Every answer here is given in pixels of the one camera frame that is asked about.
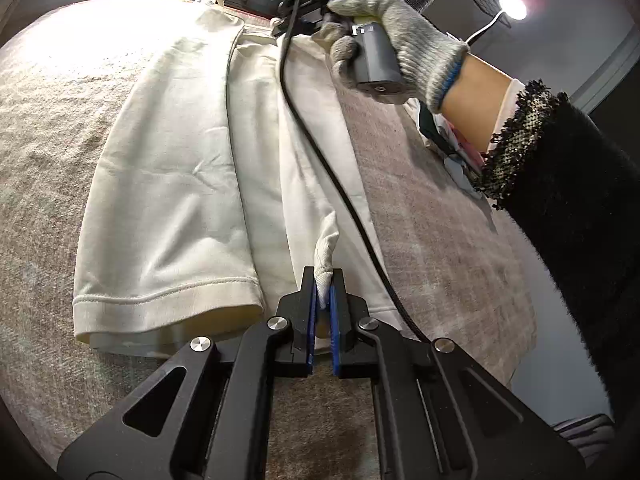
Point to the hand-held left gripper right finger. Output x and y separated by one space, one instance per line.
337 310

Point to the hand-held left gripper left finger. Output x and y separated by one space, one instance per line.
311 305

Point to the white t-shirt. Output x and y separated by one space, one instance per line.
175 185

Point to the person's right forearm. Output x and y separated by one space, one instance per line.
560 200

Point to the person's right hand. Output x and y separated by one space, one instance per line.
410 35

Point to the colourful printed cloth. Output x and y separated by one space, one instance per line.
440 135

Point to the white gooseneck lamp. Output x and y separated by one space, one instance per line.
511 6

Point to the striped grey cushion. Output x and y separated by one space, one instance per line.
585 437

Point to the beige blanket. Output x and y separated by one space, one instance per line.
60 125

